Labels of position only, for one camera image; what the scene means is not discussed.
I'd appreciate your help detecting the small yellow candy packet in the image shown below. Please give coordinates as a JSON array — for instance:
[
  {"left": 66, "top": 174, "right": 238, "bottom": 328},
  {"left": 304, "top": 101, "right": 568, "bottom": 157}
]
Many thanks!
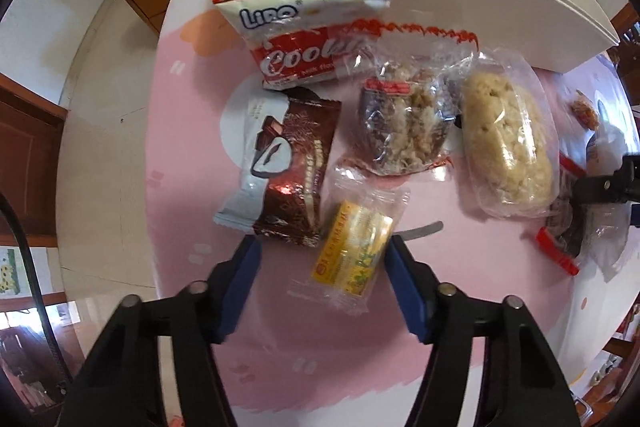
[{"left": 287, "top": 162, "right": 411, "bottom": 318}]

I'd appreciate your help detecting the clear nut date packet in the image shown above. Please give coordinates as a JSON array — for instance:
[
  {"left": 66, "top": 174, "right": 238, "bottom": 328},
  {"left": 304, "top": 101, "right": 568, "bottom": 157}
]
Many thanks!
[
  {"left": 337, "top": 52, "right": 476, "bottom": 178},
  {"left": 535, "top": 147, "right": 626, "bottom": 280}
]

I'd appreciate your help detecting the wooden door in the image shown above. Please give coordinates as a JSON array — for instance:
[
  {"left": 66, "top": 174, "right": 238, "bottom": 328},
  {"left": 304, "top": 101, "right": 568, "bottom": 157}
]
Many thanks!
[{"left": 0, "top": 74, "right": 68, "bottom": 248}]

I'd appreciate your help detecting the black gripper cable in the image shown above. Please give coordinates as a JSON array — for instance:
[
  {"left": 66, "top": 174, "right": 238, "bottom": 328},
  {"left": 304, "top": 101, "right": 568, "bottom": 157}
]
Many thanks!
[{"left": 0, "top": 192, "right": 76, "bottom": 388}]

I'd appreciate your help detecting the clear red dried snack packet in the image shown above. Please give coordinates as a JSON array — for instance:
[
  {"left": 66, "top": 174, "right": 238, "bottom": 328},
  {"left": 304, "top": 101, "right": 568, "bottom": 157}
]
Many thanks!
[{"left": 567, "top": 87, "right": 601, "bottom": 132}]

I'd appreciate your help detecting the brown chocolate snack packet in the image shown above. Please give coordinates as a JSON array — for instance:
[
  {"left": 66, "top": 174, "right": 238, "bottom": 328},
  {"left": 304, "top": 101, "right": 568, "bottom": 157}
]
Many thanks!
[{"left": 212, "top": 87, "right": 343, "bottom": 249}]

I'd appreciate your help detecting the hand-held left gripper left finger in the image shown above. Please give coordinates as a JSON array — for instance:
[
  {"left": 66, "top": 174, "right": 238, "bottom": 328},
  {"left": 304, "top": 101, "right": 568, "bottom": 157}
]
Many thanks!
[{"left": 57, "top": 234, "right": 263, "bottom": 427}]

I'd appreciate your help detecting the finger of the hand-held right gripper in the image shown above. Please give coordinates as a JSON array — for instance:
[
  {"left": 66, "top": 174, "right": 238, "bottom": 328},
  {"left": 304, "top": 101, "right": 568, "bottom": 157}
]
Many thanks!
[{"left": 570, "top": 154, "right": 640, "bottom": 208}]

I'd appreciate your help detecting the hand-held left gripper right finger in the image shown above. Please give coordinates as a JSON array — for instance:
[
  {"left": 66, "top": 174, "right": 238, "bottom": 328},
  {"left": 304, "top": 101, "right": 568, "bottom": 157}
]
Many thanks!
[{"left": 382, "top": 234, "right": 583, "bottom": 427}]

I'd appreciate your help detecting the clear rice crisp packet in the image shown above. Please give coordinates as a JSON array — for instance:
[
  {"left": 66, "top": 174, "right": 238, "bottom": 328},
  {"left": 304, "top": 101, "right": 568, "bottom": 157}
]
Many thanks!
[{"left": 450, "top": 47, "right": 563, "bottom": 220}]

